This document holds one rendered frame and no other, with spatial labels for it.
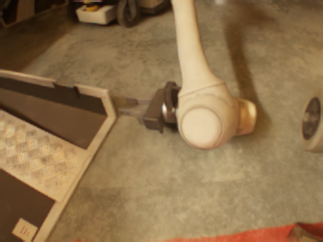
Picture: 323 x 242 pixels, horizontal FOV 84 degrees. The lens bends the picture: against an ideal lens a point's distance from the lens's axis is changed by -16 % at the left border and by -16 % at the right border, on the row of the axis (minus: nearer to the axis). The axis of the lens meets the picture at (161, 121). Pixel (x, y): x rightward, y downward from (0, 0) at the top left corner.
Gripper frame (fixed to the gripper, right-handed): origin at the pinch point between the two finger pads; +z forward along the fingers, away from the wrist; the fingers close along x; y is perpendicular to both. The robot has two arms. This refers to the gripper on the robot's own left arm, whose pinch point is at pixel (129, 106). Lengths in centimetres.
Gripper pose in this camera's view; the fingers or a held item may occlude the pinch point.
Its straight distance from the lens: 68.4
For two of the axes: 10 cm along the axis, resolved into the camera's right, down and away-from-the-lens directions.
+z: -9.1, -1.1, 3.9
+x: 3.4, -7.4, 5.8
